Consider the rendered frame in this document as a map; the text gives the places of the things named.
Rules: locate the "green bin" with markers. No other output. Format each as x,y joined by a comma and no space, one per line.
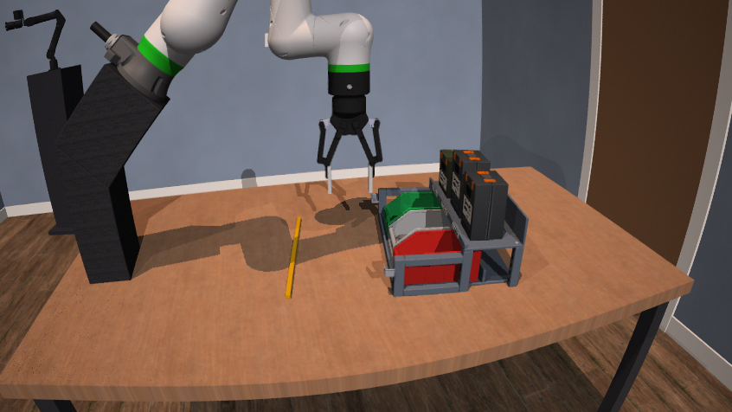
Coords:
406,202

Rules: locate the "red open bin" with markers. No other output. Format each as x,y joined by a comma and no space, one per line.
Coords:
434,242

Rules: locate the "orange retaining rail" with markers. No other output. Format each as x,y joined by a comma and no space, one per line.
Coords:
293,259

